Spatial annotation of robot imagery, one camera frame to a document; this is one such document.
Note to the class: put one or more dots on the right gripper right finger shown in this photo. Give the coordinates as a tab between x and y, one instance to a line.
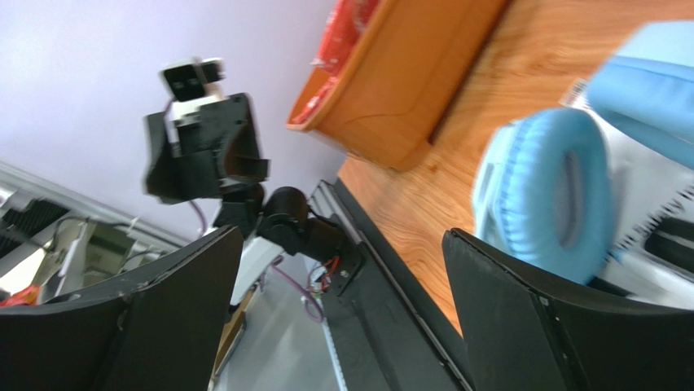
528	329

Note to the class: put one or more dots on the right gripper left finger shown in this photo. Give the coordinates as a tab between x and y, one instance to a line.
156	327

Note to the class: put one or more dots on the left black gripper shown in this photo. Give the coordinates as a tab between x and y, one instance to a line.
217	152

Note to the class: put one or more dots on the red patterned trousers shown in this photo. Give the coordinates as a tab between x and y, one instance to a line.
345	24

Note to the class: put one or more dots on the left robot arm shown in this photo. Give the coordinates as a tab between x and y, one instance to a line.
272	225

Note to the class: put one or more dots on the blue headphones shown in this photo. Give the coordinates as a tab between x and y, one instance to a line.
542	192

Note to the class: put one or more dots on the white pen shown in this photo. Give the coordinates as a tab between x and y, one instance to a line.
661	273

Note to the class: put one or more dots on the orange plastic basket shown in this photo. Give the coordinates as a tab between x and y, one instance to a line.
399	79

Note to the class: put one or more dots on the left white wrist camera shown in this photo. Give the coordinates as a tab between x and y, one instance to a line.
192	83

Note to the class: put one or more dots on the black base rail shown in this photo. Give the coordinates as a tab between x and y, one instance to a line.
387	332

